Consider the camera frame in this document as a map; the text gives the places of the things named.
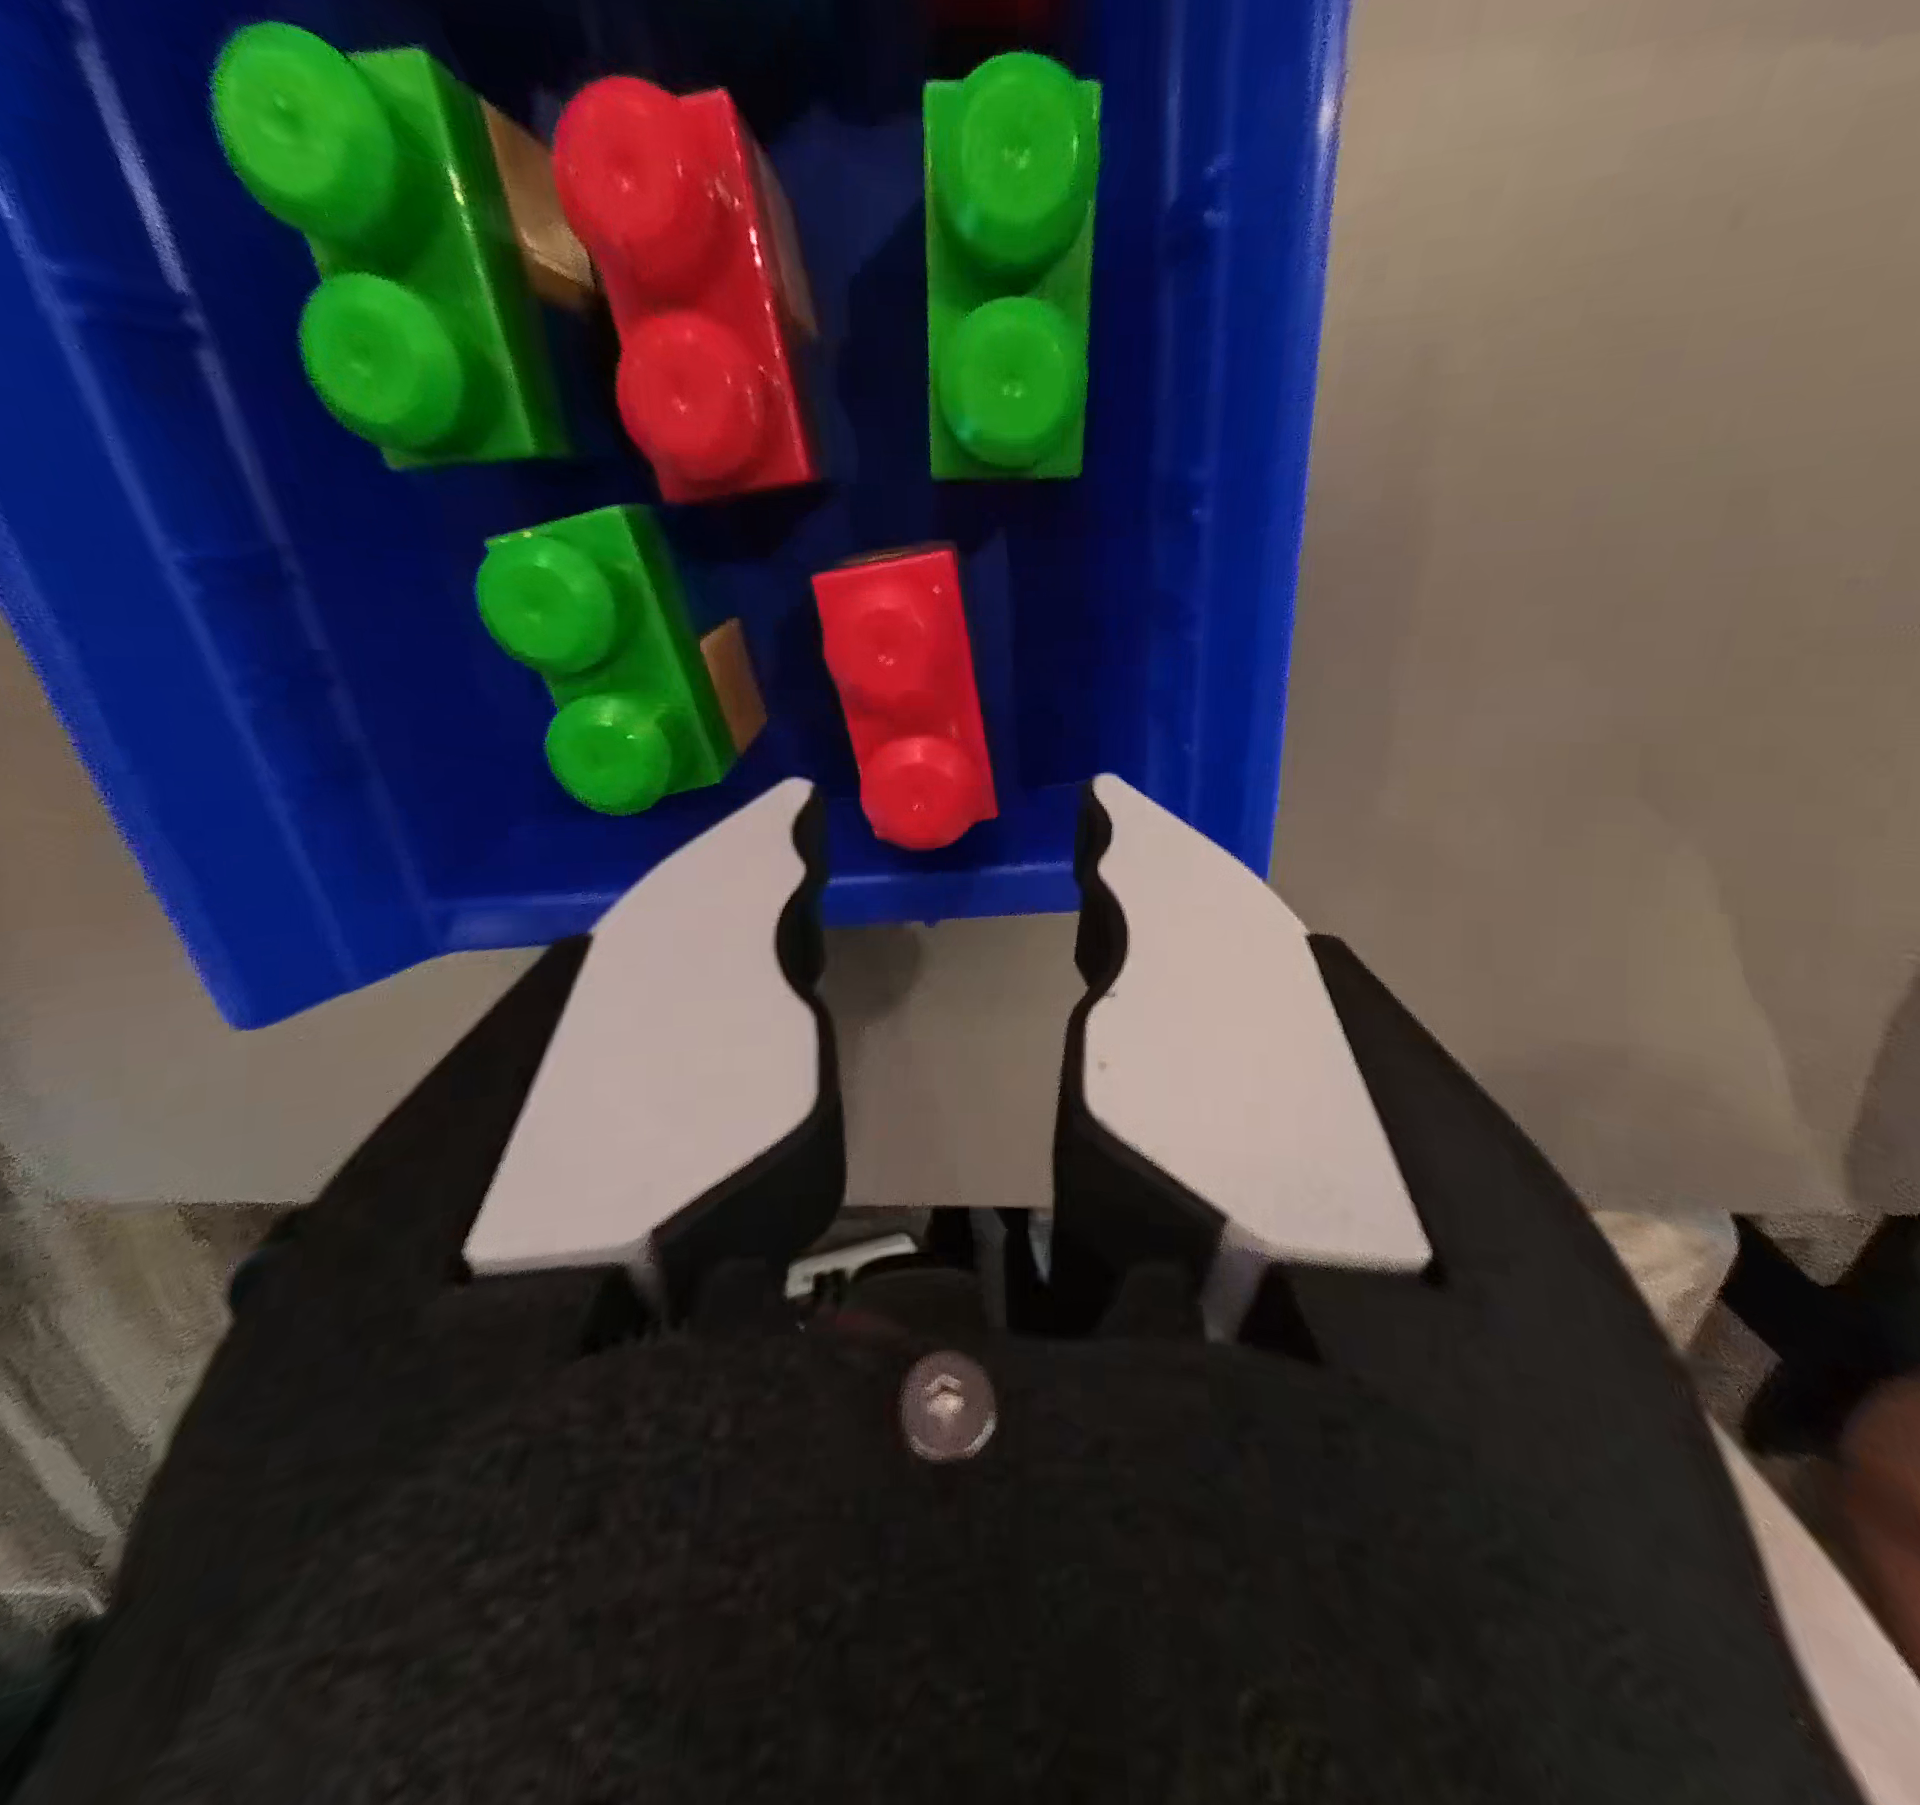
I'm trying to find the red mega block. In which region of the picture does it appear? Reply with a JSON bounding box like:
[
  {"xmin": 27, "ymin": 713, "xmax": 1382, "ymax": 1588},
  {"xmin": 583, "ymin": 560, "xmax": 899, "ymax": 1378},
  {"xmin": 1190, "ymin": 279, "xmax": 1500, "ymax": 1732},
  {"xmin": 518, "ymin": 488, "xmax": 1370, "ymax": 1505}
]
[{"xmin": 810, "ymin": 542, "xmax": 1000, "ymax": 850}]

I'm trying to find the cluster of mega block bridges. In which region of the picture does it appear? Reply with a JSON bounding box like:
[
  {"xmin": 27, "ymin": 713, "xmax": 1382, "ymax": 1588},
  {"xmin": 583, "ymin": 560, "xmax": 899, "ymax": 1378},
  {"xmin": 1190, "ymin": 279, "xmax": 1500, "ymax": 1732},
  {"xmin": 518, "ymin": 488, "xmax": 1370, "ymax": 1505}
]
[{"xmin": 209, "ymin": 0, "xmax": 1103, "ymax": 818}]

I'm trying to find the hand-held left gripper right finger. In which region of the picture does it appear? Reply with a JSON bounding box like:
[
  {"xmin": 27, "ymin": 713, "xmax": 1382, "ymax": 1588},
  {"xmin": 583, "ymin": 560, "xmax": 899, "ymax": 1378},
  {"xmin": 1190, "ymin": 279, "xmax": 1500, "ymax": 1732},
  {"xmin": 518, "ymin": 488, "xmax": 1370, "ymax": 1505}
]
[{"xmin": 1049, "ymin": 774, "xmax": 1439, "ymax": 1339}]

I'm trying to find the person's white t-shirt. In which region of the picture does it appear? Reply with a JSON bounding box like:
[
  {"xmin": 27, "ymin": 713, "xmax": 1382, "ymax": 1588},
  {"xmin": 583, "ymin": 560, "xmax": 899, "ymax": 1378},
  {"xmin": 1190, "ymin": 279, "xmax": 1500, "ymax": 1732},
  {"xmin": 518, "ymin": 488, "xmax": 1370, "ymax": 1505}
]
[{"xmin": 1697, "ymin": 1386, "xmax": 1920, "ymax": 1805}]

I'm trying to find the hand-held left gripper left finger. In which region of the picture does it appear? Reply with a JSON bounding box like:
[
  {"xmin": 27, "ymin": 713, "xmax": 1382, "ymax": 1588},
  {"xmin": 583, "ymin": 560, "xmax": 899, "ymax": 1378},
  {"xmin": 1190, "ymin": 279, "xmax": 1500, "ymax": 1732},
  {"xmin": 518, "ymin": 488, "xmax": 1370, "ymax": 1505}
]
[{"xmin": 462, "ymin": 778, "xmax": 846, "ymax": 1312}]

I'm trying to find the blue storage bin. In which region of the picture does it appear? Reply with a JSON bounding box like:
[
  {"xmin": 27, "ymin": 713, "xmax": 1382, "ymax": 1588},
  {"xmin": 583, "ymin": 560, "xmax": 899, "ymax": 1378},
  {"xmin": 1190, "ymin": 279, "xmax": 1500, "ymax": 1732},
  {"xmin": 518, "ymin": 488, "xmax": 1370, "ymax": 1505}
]
[{"xmin": 0, "ymin": 0, "xmax": 1358, "ymax": 1030}]

